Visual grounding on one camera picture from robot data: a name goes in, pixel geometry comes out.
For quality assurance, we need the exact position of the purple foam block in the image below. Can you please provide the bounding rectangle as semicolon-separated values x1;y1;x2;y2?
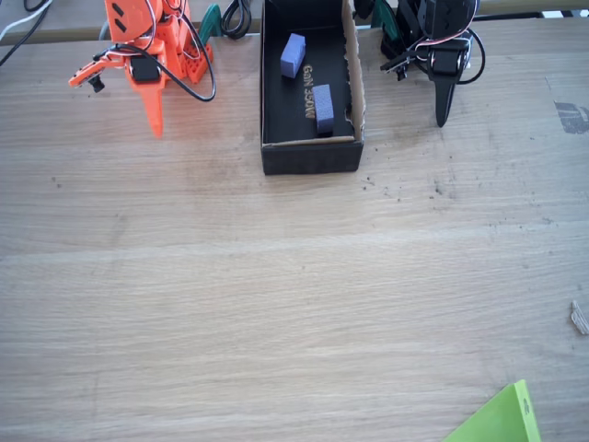
312;83;335;138
279;32;307;78

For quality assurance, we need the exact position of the black cardboard box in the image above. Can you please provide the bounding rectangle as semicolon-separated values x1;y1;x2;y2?
260;0;367;176

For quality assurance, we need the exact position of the green clamp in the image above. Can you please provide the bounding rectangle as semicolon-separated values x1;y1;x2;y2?
372;0;409;47
198;4;225;41

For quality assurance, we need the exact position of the light green sheet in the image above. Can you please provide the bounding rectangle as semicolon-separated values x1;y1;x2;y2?
441;378;543;442

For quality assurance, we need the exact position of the black cable loop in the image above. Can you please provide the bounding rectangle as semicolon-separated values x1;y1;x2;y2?
462;28;488;86
156;0;217;102

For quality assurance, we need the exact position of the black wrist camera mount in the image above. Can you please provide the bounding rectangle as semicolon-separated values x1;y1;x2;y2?
379;50;415;82

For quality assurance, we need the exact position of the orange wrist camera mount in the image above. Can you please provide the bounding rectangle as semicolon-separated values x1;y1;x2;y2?
67;54;128;93

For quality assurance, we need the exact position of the coiled black cable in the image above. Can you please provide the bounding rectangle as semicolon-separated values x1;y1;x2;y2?
222;0;261;41

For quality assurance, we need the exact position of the thin black cable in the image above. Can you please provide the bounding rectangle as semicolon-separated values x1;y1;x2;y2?
0;0;52;65

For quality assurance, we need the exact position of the white cable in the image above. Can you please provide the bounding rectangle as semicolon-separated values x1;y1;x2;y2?
0;0;54;41

